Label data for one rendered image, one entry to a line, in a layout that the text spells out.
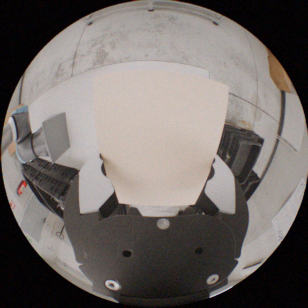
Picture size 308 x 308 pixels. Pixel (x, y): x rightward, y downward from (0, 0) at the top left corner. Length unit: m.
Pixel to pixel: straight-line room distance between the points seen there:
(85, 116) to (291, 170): 2.84
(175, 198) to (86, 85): 0.45
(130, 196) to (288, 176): 2.62
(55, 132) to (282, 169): 2.99
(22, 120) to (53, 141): 0.21
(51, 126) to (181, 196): 0.48
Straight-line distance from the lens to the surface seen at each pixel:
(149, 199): 0.15
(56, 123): 0.51
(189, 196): 0.15
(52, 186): 0.62
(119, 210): 0.43
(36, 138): 0.52
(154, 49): 1.20
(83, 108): 0.47
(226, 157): 0.87
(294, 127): 2.50
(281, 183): 2.69
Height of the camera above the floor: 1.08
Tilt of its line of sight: 60 degrees down
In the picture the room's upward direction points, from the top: 180 degrees counter-clockwise
